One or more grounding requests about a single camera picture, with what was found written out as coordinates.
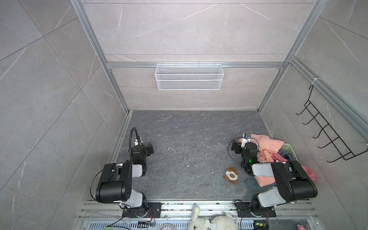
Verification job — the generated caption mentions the dark pink t-shirt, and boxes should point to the dark pink t-shirt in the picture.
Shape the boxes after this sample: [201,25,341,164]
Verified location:
[272,153,318,181]

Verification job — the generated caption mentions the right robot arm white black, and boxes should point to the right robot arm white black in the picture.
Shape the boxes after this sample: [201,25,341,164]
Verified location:
[227,138,318,218]

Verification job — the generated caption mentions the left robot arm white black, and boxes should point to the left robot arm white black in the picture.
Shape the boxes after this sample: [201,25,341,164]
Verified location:
[90,143,154,218]

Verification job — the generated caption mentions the small brown plush toy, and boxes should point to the small brown plush toy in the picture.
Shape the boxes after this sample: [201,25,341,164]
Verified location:
[224,167,239,185]

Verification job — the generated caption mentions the light salmon t-shirt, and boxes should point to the light salmon t-shirt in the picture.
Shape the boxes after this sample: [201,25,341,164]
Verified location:
[251,134,285,187]

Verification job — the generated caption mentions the grey blue t-shirt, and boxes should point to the grey blue t-shirt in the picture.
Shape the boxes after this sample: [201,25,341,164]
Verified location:
[246,149,282,189]

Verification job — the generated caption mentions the green plastic basket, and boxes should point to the green plastic basket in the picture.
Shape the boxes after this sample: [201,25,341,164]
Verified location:
[281,143,298,161]

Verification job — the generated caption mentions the white plush bunny toy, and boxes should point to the white plush bunny toy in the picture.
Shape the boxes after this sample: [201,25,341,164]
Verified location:
[187,206,238,230]

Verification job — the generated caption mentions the left black corrugated cable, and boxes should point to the left black corrugated cable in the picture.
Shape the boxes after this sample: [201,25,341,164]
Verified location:
[128,127,142,157]

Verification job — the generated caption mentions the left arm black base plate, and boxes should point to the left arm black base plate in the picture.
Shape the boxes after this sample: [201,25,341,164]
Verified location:
[122,202,163,219]

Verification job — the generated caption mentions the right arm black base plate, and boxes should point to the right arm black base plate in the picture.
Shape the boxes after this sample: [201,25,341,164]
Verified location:
[234,200,277,218]

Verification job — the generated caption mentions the white wire mesh basket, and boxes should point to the white wire mesh basket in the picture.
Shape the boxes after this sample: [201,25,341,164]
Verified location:
[155,64,224,91]

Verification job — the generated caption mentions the aluminium frame rails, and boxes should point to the aluminium frame rails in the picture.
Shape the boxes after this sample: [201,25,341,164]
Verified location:
[73,200,324,230]

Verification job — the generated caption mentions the black wire hook rack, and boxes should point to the black wire hook rack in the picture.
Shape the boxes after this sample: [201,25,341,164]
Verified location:
[296,85,368,163]

